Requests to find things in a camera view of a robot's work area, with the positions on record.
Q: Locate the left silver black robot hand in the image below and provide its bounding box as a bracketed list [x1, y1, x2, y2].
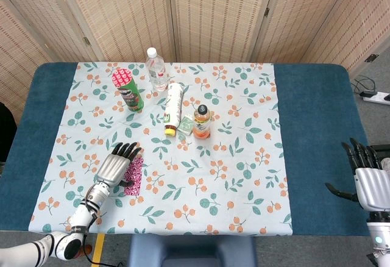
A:
[96, 141, 143, 188]

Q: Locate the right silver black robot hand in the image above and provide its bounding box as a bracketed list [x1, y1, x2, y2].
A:
[325, 138, 390, 212]

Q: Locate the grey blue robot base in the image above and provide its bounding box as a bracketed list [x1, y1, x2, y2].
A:
[127, 235, 258, 267]

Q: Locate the floral print tablecloth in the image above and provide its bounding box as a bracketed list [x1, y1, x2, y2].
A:
[28, 62, 294, 237]

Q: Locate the black box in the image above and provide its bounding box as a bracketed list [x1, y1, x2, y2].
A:
[370, 144, 390, 160]

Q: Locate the green Pringles can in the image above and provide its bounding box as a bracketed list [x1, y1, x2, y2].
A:
[111, 67, 144, 113]

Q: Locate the yellow floor tape strip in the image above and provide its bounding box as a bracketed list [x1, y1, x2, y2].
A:
[91, 233, 106, 267]

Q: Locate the small green white packet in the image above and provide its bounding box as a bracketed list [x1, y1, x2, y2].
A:
[177, 114, 194, 135]

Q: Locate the blue table cover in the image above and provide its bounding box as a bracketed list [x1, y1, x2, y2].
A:
[0, 62, 381, 237]

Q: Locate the white bottle yellow cap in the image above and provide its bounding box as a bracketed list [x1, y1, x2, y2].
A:
[163, 82, 185, 137]

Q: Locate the white power strip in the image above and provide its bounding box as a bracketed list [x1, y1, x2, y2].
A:
[359, 91, 390, 106]

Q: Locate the orange drink bottle black cap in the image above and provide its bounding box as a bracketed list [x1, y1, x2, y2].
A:
[193, 104, 212, 140]

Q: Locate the clear water bottle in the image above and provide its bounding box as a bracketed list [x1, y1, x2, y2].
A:
[144, 47, 169, 93]

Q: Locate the black chair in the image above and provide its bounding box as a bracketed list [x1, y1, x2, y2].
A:
[0, 102, 18, 163]

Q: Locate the bamboo folding screen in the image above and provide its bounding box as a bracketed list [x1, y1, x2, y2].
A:
[0, 0, 390, 124]

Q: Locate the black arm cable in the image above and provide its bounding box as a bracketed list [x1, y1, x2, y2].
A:
[81, 233, 125, 267]

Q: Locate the black floor cable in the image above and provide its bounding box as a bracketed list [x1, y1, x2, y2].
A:
[350, 76, 375, 93]

